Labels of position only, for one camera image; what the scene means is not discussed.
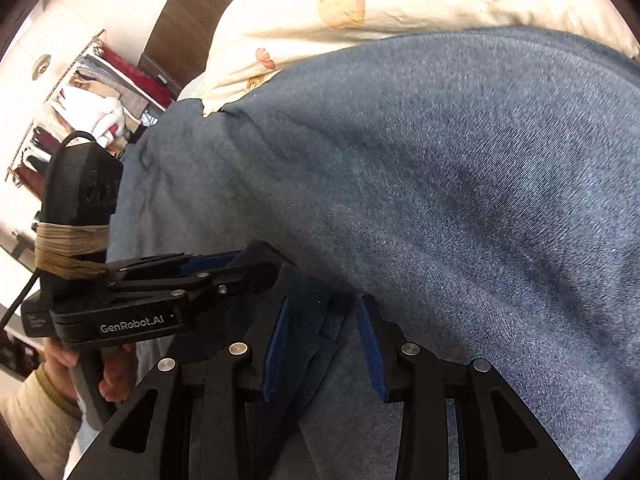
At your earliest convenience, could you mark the person's left hand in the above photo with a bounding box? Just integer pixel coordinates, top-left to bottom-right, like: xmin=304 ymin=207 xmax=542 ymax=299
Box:
xmin=43 ymin=336 xmax=139 ymax=403

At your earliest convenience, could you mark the clothes rack with garments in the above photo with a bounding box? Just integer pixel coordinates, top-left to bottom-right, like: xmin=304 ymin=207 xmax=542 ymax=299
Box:
xmin=2 ymin=29 xmax=176 ymax=197

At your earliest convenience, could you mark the wooden headboard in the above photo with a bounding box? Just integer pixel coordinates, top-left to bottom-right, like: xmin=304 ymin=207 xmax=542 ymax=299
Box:
xmin=138 ymin=0 xmax=232 ymax=96

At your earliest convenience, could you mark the blue-grey bed blanket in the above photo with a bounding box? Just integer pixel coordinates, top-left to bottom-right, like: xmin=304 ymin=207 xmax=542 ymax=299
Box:
xmin=107 ymin=28 xmax=639 ymax=479

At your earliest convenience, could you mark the cream fruit-print pillow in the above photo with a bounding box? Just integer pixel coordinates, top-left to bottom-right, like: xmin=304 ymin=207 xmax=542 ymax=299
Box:
xmin=180 ymin=0 xmax=639 ymax=115

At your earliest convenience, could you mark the black camera box with tape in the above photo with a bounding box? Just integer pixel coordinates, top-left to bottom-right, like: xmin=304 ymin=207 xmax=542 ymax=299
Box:
xmin=35 ymin=134 xmax=122 ymax=281

